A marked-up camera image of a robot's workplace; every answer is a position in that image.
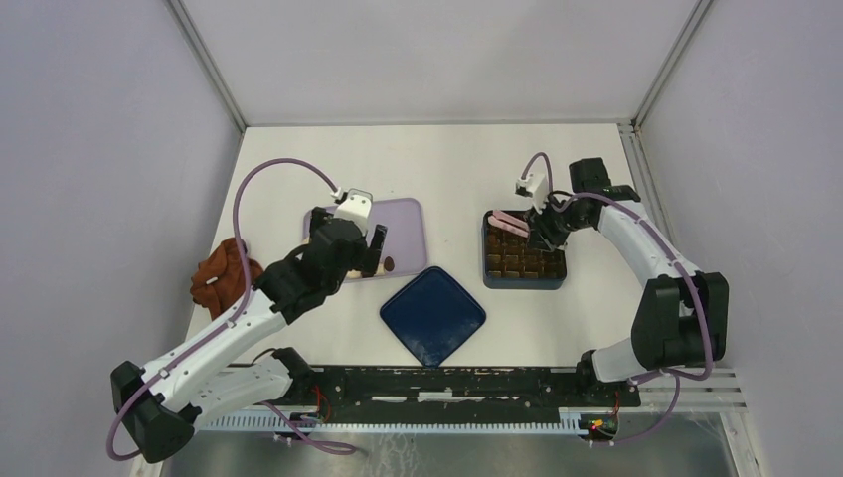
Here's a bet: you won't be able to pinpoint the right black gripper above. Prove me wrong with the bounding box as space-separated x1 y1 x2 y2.
523 194 590 253

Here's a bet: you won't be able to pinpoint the pink tongs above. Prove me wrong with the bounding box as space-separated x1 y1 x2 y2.
486 210 530 239

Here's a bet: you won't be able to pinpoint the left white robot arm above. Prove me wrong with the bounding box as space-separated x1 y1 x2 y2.
106 214 388 463

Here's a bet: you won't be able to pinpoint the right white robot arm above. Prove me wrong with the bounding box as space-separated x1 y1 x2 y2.
515 158 730 405

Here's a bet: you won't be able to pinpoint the purple chocolate tray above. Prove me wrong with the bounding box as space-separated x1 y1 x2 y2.
298 198 427 284

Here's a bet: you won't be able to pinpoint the blue tin chocolate box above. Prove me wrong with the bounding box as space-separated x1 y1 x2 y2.
480 210 568 290

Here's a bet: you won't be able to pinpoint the blue tin lid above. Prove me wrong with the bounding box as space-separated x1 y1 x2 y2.
379 266 487 368

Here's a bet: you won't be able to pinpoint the brown crumpled cloth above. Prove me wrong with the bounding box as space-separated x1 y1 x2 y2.
190 237 246 321

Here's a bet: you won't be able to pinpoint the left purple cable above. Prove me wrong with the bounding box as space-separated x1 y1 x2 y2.
106 157 360 462

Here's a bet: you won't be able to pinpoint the purple cable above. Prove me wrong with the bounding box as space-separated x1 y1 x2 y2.
106 157 360 462
520 151 716 446

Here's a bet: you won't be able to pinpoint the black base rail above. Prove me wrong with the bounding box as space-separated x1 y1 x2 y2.
273 365 641 425

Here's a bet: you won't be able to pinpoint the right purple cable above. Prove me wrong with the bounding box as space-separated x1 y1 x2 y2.
520 151 716 446

